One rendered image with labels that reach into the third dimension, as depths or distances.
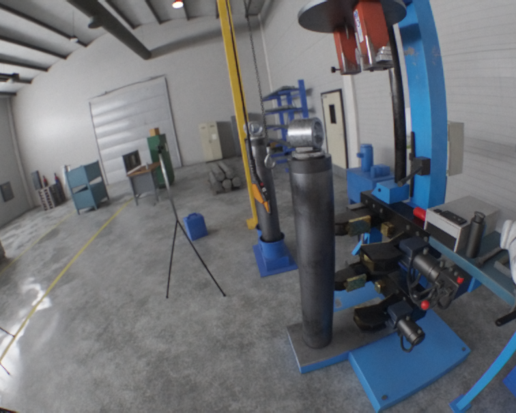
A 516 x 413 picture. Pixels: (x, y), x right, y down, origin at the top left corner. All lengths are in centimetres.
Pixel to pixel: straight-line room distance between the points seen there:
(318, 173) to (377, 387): 138
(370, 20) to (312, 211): 91
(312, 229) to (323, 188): 21
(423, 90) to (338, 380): 193
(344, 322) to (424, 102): 164
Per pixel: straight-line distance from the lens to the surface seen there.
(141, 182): 678
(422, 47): 154
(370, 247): 130
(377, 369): 184
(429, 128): 151
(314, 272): 134
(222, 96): 1177
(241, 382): 195
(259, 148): 236
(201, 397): 197
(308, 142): 110
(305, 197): 114
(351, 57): 148
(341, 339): 192
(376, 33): 115
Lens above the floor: 169
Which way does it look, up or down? 21 degrees down
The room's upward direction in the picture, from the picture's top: 9 degrees counter-clockwise
